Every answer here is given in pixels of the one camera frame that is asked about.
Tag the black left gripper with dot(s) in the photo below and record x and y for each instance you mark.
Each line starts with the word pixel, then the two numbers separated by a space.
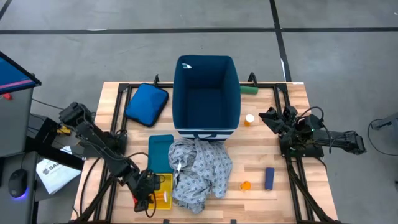
pixel 146 186

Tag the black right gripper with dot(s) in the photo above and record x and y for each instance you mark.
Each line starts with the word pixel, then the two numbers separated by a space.
pixel 289 123

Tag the orange pill bottle white cap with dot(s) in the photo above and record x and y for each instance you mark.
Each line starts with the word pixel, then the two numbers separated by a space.
pixel 161 196
pixel 249 119

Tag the purple bandage roll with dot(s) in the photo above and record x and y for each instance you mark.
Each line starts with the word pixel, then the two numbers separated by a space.
pixel 269 179

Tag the grey patterned hospital gown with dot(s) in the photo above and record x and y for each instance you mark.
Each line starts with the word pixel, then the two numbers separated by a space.
pixel 199 168

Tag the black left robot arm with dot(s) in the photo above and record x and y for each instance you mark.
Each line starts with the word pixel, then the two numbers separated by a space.
pixel 93 133

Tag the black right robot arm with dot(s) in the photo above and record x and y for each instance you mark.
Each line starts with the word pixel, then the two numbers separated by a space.
pixel 342 140

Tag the yellow plastic basket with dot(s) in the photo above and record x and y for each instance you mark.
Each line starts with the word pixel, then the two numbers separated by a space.
pixel 168 183

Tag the navy fabric storage bin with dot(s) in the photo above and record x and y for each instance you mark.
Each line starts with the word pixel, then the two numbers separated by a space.
pixel 205 93

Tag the teal plastic tray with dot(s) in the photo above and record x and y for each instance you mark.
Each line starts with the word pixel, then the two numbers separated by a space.
pixel 159 152

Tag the white printed paper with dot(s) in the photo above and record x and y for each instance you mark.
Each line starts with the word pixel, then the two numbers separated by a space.
pixel 56 177

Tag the blue padded pouch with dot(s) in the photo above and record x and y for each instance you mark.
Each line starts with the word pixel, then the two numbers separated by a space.
pixel 146 104

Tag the yellow black tool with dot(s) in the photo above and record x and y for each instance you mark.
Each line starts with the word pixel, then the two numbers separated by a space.
pixel 63 130

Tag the black side shelf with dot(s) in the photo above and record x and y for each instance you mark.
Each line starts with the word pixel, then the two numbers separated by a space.
pixel 46 149

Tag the grey stand leg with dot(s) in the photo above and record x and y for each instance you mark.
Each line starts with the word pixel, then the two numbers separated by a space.
pixel 385 122

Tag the grey desk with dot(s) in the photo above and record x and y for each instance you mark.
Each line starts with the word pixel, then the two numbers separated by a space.
pixel 18 211

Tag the black computer mouse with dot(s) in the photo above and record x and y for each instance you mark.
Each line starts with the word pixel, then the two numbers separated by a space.
pixel 17 182

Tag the grey cabinet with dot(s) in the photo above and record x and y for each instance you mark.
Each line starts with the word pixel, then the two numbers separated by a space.
pixel 14 124

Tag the small red object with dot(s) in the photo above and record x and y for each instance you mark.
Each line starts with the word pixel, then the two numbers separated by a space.
pixel 7 96

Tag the monitor with blue screen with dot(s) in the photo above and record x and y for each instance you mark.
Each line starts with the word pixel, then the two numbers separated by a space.
pixel 12 74

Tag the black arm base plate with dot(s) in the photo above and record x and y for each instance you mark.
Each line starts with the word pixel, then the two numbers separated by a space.
pixel 311 152
pixel 122 150

